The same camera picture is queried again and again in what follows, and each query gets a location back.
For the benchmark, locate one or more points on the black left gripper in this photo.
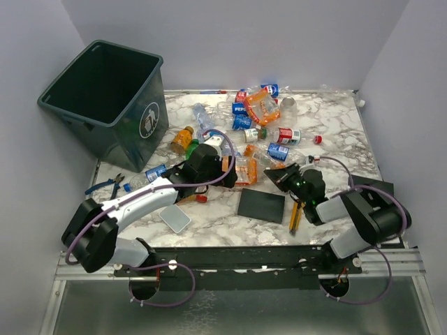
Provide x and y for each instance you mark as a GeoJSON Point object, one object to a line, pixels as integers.
{"type": "Point", "coordinates": [228, 182]}

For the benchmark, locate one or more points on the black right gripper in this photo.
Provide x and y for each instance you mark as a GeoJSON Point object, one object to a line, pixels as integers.
{"type": "Point", "coordinates": [281, 176]}

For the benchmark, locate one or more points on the blue label clear bottle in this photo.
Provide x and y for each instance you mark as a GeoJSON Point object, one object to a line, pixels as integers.
{"type": "Point", "coordinates": [286, 155]}

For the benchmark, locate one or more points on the large orange label bottle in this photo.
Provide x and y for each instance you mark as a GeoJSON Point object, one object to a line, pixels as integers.
{"type": "Point", "coordinates": [244, 172]}

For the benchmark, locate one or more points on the red label clear bottle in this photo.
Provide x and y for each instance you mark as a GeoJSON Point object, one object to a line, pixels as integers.
{"type": "Point", "coordinates": [290, 136]}

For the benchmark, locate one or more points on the crushed orange label bottle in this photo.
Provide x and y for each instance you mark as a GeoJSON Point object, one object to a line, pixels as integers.
{"type": "Point", "coordinates": [262, 157]}

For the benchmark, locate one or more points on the red cap clear bottle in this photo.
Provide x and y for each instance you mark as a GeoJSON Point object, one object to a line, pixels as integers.
{"type": "Point", "coordinates": [195, 198]}

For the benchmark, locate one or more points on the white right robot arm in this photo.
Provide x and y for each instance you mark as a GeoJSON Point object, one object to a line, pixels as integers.
{"type": "Point", "coordinates": [375, 213]}

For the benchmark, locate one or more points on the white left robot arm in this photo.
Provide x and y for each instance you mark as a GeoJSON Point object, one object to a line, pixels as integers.
{"type": "Point", "coordinates": [92, 238]}

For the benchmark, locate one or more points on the dark green plastic bin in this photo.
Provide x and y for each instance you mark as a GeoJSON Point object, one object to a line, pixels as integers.
{"type": "Point", "coordinates": [111, 98]}

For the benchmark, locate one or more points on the green plastic bottle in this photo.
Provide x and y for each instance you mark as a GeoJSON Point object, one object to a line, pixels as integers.
{"type": "Point", "coordinates": [192, 146]}

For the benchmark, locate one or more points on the black rectangular box centre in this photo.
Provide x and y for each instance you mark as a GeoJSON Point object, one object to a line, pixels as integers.
{"type": "Point", "coordinates": [261, 206]}

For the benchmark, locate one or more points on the yellow utility knife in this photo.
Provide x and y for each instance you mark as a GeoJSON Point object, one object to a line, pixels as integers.
{"type": "Point", "coordinates": [295, 217]}

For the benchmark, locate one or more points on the small orange juice bottle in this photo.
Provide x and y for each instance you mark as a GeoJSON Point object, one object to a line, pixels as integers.
{"type": "Point", "coordinates": [182, 140]}

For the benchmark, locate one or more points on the clear crushed water bottle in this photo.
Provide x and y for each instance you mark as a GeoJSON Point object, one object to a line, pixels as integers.
{"type": "Point", "coordinates": [202, 117]}

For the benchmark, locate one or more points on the blue label bottle middle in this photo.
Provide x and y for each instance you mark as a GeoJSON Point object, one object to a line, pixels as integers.
{"type": "Point", "coordinates": [242, 122]}

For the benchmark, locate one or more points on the white grey rectangular case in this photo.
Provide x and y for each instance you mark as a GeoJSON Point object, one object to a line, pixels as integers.
{"type": "Point", "coordinates": [175, 218]}

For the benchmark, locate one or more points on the pepsi bottle upper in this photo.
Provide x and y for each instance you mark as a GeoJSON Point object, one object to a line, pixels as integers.
{"type": "Point", "coordinates": [232, 108]}

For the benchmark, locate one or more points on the pepsi bottle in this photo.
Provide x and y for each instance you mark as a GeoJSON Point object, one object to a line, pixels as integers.
{"type": "Point", "coordinates": [273, 89]}
{"type": "Point", "coordinates": [232, 108]}

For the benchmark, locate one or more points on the blue label bottle left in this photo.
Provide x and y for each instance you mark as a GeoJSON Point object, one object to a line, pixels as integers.
{"type": "Point", "coordinates": [144, 178]}

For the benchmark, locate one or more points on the black box right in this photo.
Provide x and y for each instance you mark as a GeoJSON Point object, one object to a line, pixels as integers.
{"type": "Point", "coordinates": [356, 180]}

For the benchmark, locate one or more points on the red label bottle at back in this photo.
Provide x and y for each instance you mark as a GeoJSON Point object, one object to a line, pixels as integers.
{"type": "Point", "coordinates": [236, 96]}

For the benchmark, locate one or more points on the big orange bottle at back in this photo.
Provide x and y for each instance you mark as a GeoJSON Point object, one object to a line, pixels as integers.
{"type": "Point", "coordinates": [261, 107]}

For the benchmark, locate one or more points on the pepsi bottle at back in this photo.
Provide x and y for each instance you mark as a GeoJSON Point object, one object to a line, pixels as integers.
{"type": "Point", "coordinates": [273, 89]}

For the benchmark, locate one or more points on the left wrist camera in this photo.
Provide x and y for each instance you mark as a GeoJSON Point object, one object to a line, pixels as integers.
{"type": "Point", "coordinates": [214, 141]}

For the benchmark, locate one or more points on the blue handled pliers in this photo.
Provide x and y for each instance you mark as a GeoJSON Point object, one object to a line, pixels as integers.
{"type": "Point", "coordinates": [115, 182]}

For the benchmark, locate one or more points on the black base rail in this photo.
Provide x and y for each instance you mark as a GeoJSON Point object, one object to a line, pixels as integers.
{"type": "Point", "coordinates": [242, 268]}

